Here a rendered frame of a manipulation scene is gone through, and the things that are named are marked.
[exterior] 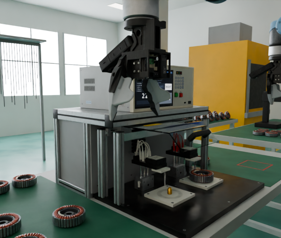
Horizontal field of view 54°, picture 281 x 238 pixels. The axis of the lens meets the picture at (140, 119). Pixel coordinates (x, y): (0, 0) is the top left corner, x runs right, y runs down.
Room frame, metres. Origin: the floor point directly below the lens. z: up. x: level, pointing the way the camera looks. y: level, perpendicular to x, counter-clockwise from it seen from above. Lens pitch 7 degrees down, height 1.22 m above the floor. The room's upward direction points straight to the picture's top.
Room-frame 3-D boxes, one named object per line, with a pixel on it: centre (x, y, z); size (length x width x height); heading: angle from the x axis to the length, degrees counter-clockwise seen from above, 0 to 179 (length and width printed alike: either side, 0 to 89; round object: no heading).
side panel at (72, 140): (1.22, 0.31, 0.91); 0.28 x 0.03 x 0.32; 46
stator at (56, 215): (0.92, 0.25, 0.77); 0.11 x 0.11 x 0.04
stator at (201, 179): (1.26, -0.29, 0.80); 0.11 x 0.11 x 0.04
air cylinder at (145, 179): (1.19, -0.02, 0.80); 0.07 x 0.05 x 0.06; 136
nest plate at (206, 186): (1.26, -0.29, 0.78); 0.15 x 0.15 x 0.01; 46
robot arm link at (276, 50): (1.24, -0.61, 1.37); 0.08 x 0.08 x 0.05
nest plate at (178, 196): (1.09, -0.12, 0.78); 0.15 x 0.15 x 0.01; 46
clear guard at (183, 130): (1.09, -0.11, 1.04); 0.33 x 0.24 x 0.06; 46
